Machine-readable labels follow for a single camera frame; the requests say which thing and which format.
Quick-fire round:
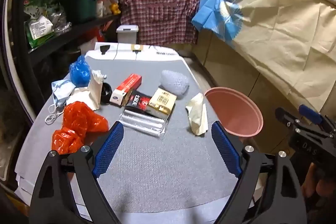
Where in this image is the black shelf rack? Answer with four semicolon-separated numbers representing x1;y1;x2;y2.
10;0;129;75

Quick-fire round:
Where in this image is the red and white box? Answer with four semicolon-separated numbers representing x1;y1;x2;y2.
109;73;143;106

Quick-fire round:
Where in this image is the green and white packet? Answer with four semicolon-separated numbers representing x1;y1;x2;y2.
24;14;57;47

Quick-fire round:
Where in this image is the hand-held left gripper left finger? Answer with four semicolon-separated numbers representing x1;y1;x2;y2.
29;122;124;224

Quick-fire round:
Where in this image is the clear pack of straws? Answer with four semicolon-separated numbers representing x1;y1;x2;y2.
119;112;168;138

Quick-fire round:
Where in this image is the pink plastic bin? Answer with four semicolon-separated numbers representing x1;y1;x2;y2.
204;87;264;138

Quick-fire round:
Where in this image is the white lidded bin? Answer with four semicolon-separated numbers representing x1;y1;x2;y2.
116;25;139;44

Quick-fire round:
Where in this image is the gold and cream box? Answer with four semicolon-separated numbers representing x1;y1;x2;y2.
147;88;177;116

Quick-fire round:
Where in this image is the red orange package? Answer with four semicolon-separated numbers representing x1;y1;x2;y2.
97;24;109;39

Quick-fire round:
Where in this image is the orange plastic bag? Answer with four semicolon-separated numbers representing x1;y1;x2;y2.
52;101;109;155

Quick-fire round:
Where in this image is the clear plastic bag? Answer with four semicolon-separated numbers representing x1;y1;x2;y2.
49;7;71;33

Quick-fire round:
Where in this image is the green storage box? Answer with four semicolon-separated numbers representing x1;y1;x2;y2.
60;0;101;24

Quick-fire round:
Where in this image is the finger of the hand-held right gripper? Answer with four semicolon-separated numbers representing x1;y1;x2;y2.
275;107;328;139
299;104;336;132

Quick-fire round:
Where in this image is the grey mesh sponge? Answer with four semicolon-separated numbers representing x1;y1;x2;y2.
160;70;190;96

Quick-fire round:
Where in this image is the blue and cream cloth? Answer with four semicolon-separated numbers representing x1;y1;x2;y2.
191;0;336;113

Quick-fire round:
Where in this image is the blue plastic bag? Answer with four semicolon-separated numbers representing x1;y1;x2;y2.
69;55;92;87

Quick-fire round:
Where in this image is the red plaid shirt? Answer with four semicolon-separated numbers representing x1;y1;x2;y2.
119;0;201;45

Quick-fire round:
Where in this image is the blue face mask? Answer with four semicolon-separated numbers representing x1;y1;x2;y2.
45;79;76;125

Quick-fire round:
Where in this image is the black packet with red print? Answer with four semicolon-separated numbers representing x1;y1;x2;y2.
124;90;153;115

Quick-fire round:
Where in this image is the crumpled cream napkin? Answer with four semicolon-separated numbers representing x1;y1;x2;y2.
185;93;209;136

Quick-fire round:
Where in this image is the white printed cardboard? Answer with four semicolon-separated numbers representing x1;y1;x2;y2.
87;42;181;62

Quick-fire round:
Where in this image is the person's right hand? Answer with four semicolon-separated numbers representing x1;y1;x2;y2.
301;163;336;203

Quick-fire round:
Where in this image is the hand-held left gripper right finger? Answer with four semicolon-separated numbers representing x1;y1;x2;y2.
211;121;307;224

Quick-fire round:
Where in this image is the cream paper pouch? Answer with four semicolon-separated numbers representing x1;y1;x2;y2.
88;76;103;111

